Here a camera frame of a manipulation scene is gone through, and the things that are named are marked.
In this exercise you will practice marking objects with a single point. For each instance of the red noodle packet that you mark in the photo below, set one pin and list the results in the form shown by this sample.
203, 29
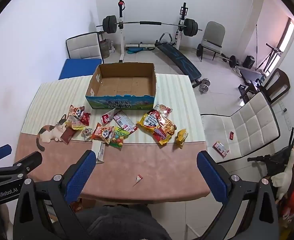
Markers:
156, 127

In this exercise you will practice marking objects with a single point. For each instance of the orange panda print snack packet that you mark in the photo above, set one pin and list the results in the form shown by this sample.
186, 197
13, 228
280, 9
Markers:
102, 133
76, 111

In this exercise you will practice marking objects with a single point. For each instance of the white flat packet red label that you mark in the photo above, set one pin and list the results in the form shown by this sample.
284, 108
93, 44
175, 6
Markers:
124, 121

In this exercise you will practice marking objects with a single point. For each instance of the small yellow snack packet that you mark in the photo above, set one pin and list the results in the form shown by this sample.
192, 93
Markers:
181, 136

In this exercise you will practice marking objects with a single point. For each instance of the red and clear snack packet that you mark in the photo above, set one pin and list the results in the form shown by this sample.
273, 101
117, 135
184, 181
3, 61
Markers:
107, 117

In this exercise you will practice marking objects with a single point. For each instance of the small clear snack packet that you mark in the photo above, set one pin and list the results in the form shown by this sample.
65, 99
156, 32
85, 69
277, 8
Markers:
87, 133

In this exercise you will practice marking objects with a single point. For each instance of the small red snack packet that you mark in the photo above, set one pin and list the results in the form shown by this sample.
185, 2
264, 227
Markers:
86, 118

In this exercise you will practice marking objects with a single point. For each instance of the black low bench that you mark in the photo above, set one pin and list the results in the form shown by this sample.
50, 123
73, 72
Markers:
251, 76

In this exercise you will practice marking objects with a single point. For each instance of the clear cookie packet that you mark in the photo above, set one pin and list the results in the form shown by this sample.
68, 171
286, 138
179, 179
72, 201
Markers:
164, 109

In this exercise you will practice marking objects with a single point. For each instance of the long barbell black plates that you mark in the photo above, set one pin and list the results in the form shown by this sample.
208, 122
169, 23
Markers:
149, 23

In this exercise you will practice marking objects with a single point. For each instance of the brown wooden chair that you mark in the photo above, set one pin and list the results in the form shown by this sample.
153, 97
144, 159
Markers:
281, 80

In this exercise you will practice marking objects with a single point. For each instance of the white carton box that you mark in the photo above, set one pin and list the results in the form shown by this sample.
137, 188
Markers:
98, 152

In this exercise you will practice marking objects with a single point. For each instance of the black round speaker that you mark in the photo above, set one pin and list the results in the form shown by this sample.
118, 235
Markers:
249, 62

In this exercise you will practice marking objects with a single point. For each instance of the short barbell black plates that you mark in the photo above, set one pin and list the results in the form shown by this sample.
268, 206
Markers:
233, 61

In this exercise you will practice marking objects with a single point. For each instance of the blue exercise disc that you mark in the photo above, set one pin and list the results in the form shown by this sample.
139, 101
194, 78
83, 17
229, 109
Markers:
134, 50

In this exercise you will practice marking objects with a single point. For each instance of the green candy packet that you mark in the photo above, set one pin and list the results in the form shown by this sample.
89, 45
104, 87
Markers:
118, 138

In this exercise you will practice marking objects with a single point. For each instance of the large blue snack bag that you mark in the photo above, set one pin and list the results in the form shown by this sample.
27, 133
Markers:
123, 85

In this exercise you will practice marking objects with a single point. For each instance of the red striped snack packet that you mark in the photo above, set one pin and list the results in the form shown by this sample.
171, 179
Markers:
221, 149

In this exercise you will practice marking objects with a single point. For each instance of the person's left forearm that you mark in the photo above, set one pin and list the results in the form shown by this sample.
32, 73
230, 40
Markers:
3, 220

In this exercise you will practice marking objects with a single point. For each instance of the grey folding chair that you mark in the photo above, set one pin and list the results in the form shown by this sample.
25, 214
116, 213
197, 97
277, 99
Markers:
214, 36

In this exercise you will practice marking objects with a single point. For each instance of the tiny red white wrapper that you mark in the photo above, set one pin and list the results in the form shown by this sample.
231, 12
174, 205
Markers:
138, 178

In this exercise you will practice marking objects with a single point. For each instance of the chrome dumbbell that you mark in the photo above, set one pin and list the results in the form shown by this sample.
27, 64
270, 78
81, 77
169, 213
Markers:
204, 86

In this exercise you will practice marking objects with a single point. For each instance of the white barbell rack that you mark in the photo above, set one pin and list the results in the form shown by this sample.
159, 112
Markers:
121, 30

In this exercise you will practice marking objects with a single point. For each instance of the white goose plush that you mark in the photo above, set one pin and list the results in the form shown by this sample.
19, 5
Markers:
285, 172

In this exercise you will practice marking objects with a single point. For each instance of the clear water jug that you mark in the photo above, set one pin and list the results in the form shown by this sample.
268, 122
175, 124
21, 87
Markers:
105, 48

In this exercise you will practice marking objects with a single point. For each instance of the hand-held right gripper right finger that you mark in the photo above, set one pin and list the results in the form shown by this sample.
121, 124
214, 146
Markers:
213, 177

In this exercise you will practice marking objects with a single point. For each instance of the black sit-up bench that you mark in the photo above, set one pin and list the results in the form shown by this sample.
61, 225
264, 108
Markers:
181, 62

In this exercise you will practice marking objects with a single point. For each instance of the tiny red packet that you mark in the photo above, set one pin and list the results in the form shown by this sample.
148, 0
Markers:
231, 135

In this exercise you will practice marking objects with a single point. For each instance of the metal folding stand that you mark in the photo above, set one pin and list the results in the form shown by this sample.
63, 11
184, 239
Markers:
273, 51

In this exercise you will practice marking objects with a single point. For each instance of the blue foam pad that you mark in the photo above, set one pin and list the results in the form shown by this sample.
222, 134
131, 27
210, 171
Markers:
79, 67

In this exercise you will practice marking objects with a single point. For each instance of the yellow clear snack packet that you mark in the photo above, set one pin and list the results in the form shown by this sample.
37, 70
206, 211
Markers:
73, 125

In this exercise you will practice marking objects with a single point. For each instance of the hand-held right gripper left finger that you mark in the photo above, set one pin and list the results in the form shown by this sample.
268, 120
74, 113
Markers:
80, 172

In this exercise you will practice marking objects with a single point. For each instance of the dark red flat packet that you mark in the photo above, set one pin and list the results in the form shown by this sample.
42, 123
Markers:
67, 135

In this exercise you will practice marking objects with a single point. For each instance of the person's dark clothing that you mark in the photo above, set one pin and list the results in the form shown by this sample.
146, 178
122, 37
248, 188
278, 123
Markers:
119, 222

